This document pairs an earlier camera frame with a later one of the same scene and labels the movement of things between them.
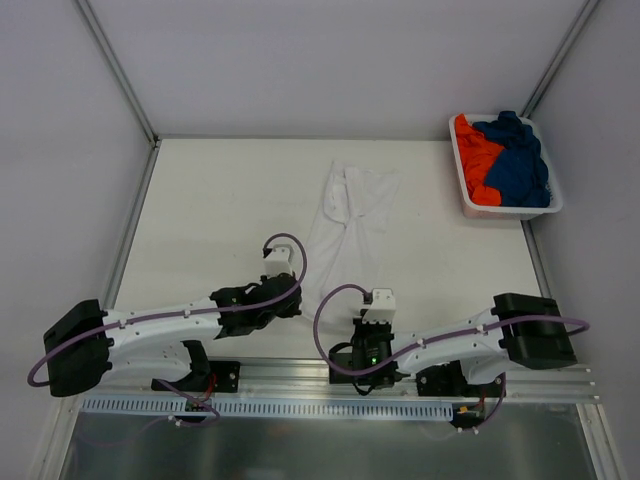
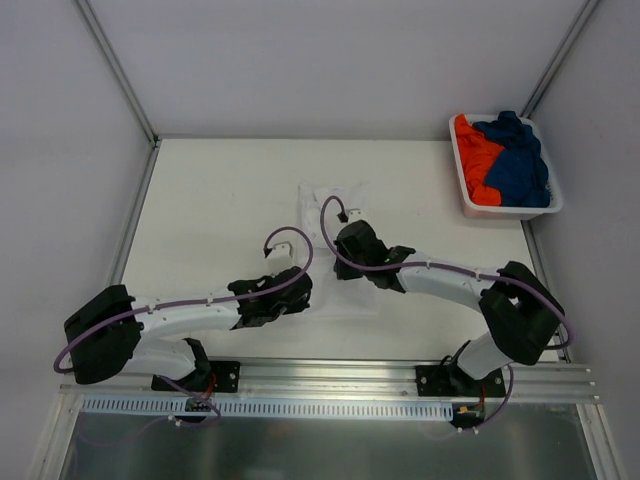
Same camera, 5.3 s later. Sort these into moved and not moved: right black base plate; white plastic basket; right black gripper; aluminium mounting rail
Moved: right black gripper
Not moved: right black base plate; white plastic basket; aluminium mounting rail
